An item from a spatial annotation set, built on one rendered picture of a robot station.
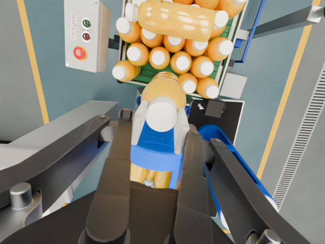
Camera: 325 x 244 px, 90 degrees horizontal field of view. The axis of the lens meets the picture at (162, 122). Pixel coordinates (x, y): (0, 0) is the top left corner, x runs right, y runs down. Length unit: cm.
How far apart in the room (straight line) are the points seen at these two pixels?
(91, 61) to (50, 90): 150
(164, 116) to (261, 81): 172
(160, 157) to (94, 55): 38
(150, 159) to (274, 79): 164
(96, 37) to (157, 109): 43
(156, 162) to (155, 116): 32
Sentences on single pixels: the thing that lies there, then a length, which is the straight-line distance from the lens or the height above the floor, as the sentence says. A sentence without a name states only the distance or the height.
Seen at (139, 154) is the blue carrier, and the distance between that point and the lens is 50.
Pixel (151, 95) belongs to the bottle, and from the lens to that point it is 22.
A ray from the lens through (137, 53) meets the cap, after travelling 53.
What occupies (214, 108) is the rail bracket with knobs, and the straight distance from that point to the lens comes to 69.
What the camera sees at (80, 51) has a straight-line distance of 59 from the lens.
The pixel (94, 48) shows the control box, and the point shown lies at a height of 110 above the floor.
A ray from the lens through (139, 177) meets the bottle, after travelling 65.
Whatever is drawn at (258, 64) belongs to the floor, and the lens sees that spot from 184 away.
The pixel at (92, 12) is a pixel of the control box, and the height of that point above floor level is 110.
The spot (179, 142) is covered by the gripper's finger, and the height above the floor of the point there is 151.
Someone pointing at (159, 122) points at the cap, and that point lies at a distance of 20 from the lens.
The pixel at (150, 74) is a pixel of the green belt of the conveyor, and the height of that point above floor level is 90.
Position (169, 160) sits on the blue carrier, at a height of 123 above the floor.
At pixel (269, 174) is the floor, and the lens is 241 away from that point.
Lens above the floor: 164
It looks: 69 degrees down
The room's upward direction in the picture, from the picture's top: 174 degrees counter-clockwise
